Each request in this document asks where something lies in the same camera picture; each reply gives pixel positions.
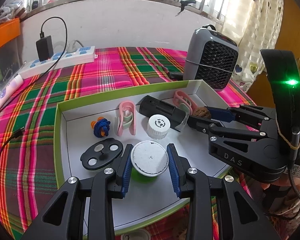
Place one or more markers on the person's right hand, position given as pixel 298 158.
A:
pixel 292 197

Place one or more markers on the pink clip with white insert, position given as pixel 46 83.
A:
pixel 126 119

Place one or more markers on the green and white cardboard tray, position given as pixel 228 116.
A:
pixel 150 196

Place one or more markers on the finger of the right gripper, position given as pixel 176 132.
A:
pixel 226 115
pixel 207 126

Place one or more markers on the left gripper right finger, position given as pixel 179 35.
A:
pixel 238 215

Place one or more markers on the black power adapter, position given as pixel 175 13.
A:
pixel 44 48

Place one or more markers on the black hook on windowsill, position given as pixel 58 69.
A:
pixel 185 3

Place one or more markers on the white blue power strip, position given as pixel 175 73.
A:
pixel 80 56

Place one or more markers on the heart patterned curtain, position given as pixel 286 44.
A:
pixel 254 25

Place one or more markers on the white ribbed cap bottle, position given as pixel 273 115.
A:
pixel 158 126

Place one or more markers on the dark brown walnut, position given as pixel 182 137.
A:
pixel 202 112

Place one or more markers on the orange lid storage bin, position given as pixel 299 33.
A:
pixel 9 57

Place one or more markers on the white purple tube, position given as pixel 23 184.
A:
pixel 7 92

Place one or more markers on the white disc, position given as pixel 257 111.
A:
pixel 149 160

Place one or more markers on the black cylindrical electric device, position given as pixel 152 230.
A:
pixel 150 106

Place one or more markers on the grey black fan heater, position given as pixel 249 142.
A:
pixel 211 57

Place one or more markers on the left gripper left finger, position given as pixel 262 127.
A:
pixel 63 216

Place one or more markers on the black disc spinning top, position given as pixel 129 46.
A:
pixel 101 154

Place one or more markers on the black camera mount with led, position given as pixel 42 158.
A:
pixel 284 78

